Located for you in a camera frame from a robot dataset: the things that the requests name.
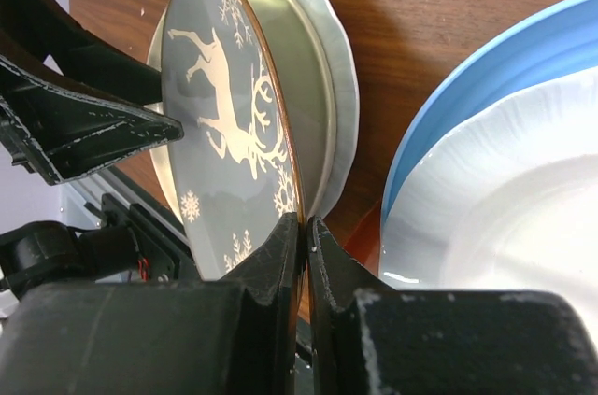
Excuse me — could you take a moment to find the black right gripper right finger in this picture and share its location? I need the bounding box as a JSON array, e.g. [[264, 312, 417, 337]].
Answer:
[[306, 218, 597, 394]]

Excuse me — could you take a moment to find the blue plate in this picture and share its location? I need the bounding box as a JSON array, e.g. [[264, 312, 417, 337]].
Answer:
[[380, 0, 597, 225]]

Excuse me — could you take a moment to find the cream leaf pattern plate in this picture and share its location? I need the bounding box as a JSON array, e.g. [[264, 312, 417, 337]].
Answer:
[[147, 24, 182, 221]]

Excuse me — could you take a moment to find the grey reindeer plate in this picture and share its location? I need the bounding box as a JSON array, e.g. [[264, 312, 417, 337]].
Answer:
[[161, 0, 336, 280]]

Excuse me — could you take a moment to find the white fluted bottom plate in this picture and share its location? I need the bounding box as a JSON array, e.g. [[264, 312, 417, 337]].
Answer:
[[297, 0, 360, 218]]

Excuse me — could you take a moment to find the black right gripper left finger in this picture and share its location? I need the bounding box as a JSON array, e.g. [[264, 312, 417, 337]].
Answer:
[[1, 213, 302, 394]]

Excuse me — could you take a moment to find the white paper plate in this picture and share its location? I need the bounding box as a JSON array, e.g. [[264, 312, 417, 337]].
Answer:
[[380, 68, 598, 292]]

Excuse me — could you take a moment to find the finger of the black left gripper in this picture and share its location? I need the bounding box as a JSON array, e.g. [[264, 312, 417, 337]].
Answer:
[[1, 0, 162, 106], [1, 54, 183, 185]]

